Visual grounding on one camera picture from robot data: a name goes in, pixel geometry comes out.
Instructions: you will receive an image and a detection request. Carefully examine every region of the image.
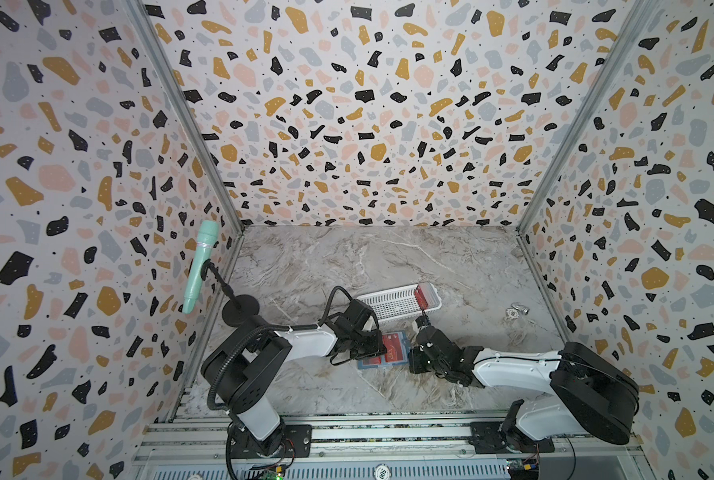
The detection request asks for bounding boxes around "stack of red cards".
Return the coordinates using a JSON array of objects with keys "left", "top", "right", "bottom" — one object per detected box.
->
[{"left": 414, "top": 285, "right": 430, "bottom": 312}]

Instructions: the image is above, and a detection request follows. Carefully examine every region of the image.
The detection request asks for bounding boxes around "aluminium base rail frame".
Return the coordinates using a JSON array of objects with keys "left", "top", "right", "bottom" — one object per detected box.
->
[{"left": 128, "top": 411, "right": 656, "bottom": 479}]

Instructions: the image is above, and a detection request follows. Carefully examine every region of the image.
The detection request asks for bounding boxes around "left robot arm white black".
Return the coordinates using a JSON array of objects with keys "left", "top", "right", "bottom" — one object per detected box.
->
[{"left": 201, "top": 299, "right": 386, "bottom": 457}]

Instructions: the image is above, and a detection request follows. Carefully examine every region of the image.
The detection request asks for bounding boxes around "small silver metal object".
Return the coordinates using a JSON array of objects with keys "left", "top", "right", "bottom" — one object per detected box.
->
[{"left": 505, "top": 303, "right": 530, "bottom": 319}]

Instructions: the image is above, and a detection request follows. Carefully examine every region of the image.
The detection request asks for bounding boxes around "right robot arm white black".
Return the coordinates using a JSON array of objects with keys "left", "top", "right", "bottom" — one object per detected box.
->
[{"left": 409, "top": 315, "right": 639, "bottom": 454}]

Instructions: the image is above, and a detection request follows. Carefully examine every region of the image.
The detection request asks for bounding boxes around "black microphone stand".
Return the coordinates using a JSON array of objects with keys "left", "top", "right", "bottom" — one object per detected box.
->
[{"left": 201, "top": 260, "right": 260, "bottom": 327}]

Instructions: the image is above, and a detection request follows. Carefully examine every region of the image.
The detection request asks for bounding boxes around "black corrugated cable hose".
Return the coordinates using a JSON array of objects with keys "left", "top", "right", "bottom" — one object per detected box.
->
[{"left": 205, "top": 285, "right": 355, "bottom": 412}]

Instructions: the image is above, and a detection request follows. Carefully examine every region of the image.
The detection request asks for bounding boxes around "mint green microphone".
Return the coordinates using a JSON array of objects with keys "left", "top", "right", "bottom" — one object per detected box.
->
[{"left": 182, "top": 220, "right": 220, "bottom": 314}]

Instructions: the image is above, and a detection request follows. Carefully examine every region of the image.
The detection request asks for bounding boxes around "white plastic mesh basket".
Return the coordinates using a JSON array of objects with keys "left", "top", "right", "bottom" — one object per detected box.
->
[{"left": 357, "top": 282, "right": 442, "bottom": 324}]

